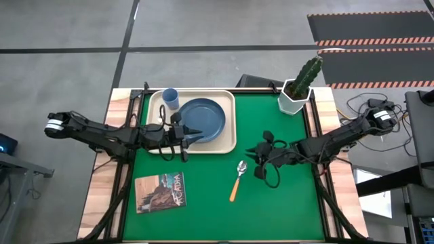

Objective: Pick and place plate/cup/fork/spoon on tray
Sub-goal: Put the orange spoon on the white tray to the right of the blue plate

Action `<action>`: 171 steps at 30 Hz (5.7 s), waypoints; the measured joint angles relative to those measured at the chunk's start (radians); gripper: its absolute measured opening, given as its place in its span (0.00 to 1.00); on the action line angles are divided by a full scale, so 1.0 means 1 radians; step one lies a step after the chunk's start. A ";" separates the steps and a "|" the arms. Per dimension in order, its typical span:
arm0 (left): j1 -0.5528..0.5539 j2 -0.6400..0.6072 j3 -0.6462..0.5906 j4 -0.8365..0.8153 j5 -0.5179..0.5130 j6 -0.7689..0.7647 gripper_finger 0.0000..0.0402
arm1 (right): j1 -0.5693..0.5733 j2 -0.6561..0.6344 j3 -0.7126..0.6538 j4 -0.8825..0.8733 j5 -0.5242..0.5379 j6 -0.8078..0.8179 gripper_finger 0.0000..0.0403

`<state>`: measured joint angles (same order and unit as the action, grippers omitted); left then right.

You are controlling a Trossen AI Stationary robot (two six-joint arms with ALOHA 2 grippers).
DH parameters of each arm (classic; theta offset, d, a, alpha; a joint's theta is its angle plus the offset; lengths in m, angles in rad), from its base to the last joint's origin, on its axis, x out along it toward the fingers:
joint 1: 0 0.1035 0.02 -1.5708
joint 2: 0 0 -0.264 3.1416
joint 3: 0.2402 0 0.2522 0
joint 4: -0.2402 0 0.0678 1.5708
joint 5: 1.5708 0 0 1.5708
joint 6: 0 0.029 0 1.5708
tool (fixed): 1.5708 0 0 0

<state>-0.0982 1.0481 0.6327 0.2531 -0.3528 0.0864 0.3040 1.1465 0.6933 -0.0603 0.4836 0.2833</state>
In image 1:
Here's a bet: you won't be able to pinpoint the spoon with orange handle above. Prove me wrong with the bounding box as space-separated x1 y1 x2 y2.
229 160 248 203

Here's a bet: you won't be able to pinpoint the blue cup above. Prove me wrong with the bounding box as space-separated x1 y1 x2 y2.
161 87 180 110

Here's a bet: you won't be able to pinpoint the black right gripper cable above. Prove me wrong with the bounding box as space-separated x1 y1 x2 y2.
261 161 282 190

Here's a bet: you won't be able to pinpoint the black hazard-striped floor mat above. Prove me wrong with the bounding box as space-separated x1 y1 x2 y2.
317 47 434 90
307 9 434 47

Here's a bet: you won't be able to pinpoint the green table mat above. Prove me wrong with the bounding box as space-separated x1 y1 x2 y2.
122 92 326 242

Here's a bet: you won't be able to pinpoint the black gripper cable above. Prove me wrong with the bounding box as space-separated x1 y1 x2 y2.
261 161 282 190
157 104 176 162

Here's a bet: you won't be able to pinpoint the blue plate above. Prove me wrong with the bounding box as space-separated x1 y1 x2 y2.
176 98 226 144

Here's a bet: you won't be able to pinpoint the green cactus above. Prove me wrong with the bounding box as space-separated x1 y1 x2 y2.
292 56 324 100

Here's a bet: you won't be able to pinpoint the black metal beam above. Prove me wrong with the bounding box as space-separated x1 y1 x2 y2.
355 165 423 198

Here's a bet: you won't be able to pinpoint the white paper sheet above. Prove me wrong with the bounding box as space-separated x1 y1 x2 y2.
352 168 393 220

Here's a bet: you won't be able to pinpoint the grey metal desk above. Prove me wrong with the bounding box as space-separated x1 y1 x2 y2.
0 152 55 244

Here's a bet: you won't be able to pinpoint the black power adapter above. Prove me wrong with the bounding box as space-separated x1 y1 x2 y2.
368 98 395 110

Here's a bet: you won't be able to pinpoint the black device with blue light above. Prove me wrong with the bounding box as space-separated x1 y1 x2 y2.
0 133 19 157

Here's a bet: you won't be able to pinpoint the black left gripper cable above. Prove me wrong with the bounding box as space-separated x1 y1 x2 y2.
157 104 176 162

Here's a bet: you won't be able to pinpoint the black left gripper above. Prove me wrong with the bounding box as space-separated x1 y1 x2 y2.
165 113 205 163

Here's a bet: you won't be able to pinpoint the beige plastic tray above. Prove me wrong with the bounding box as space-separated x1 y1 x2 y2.
146 89 237 155

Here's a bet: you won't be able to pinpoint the Acadia picture book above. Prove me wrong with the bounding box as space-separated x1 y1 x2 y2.
134 171 188 214

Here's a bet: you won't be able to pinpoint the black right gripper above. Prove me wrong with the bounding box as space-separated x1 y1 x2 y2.
245 130 282 180

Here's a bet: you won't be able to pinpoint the tangled black cables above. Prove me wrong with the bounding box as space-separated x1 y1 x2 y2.
337 92 418 158

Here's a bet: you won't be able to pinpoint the black chair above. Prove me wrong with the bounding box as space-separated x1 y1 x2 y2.
235 74 284 89

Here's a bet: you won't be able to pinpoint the white hexagonal plant pot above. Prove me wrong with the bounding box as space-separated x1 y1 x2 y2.
277 79 313 117

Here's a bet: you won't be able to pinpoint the dark grey monitor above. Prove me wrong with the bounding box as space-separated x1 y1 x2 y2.
404 89 434 190

